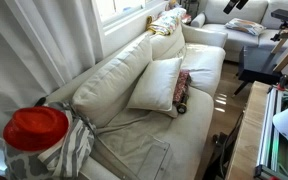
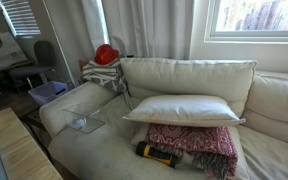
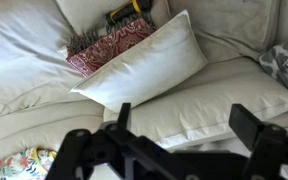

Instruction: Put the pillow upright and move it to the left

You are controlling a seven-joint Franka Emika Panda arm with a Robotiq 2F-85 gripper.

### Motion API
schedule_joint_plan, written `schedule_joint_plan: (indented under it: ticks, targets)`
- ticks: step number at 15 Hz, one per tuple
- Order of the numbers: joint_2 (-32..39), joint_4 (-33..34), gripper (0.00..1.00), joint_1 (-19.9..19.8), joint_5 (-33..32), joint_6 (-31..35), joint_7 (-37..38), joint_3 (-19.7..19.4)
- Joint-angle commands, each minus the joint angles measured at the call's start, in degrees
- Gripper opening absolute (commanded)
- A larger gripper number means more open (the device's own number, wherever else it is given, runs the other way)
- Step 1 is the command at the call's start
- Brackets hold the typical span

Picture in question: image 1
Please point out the red clamp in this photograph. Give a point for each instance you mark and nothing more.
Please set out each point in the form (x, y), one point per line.
(283, 82)

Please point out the small colourful toy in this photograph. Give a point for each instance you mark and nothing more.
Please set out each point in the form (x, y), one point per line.
(173, 4)

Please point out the red patterned folded blanket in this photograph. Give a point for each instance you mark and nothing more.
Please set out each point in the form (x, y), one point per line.
(181, 85)

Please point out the floral folded blanket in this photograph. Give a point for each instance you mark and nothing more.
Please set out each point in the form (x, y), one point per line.
(165, 21)

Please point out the multicolour patterned throw pillow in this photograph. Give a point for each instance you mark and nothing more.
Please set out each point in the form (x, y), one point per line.
(245, 26)

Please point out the black camera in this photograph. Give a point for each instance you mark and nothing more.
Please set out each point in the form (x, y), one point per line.
(285, 15)

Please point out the grey white striped cloth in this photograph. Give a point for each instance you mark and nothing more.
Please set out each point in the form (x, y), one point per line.
(72, 146)

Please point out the white curtain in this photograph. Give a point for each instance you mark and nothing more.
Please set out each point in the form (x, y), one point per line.
(27, 50)

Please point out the clear plastic container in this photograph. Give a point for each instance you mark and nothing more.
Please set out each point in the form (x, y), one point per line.
(150, 160)

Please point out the yellow black flashlight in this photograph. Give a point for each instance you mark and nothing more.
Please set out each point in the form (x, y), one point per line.
(182, 107)

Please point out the black stand legs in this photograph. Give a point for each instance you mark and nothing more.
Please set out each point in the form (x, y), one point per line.
(222, 143)

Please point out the white square throw pillow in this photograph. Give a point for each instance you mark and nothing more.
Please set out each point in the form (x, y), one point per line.
(155, 85)

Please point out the cream fabric sofa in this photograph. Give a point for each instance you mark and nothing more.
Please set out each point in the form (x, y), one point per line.
(184, 133)

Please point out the large cream back cushion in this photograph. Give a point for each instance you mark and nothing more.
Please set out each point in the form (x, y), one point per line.
(110, 83)

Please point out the light grey sofa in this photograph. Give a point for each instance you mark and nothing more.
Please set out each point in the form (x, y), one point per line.
(244, 43)

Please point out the white framed window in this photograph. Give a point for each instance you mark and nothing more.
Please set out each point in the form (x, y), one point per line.
(124, 10)

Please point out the aluminium frame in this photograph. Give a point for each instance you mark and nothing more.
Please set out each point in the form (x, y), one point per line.
(267, 133)

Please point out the black coffee table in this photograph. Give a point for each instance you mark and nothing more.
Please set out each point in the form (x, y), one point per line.
(257, 65)

